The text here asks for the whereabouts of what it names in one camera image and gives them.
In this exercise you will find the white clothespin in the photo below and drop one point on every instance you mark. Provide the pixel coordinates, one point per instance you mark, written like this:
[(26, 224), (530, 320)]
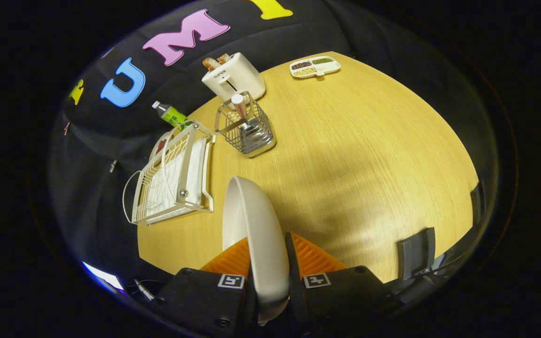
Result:
[(113, 165)]

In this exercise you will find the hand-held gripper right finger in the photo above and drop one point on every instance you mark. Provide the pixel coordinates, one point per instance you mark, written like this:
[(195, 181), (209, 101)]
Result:
[(291, 263)]

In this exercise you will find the small plate with sausages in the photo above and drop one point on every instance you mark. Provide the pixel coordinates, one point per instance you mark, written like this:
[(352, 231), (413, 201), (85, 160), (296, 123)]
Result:
[(155, 151)]

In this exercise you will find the green label water bottle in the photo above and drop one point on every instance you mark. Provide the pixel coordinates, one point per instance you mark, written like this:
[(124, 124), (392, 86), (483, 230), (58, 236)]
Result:
[(172, 115)]

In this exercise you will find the white round plate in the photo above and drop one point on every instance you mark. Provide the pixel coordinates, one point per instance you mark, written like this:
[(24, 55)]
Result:
[(263, 234)]

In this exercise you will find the toast slice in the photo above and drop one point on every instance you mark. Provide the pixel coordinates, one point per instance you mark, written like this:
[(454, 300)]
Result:
[(211, 63), (224, 58)]

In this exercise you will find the white divided bean tray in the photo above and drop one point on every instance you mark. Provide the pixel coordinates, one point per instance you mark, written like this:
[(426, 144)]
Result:
[(329, 66)]

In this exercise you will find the lit computer monitor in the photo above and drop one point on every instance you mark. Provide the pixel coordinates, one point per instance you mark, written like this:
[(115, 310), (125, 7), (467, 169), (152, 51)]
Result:
[(104, 276)]

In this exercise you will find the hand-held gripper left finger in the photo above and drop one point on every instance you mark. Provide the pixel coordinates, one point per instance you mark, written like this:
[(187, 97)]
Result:
[(195, 300)]

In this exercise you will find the black backdrop cloth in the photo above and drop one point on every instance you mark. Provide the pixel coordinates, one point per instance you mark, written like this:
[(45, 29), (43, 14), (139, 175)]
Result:
[(280, 33)]

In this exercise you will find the white toaster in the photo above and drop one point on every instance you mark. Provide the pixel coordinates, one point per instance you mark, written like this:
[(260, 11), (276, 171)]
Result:
[(237, 77)]

